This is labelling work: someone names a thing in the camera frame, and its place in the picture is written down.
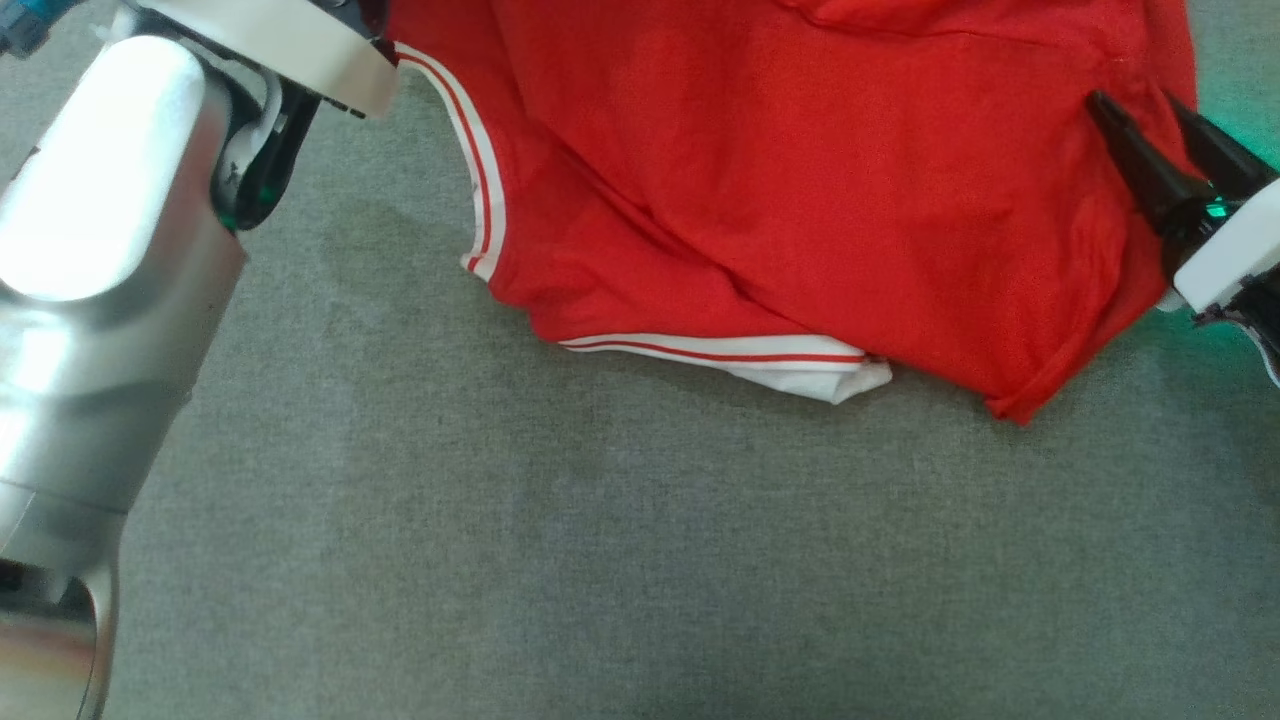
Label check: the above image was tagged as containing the large grey sofa seat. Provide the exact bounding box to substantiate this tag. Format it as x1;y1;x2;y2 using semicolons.
0;0;1280;720

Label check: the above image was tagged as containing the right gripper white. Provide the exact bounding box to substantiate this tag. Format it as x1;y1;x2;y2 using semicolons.
1085;90;1280;315

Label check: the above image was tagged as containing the red Bulls jersey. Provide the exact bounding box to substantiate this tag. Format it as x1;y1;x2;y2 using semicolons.
385;0;1201;426

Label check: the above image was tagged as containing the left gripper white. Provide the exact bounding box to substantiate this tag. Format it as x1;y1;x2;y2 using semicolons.
130;0;401;233

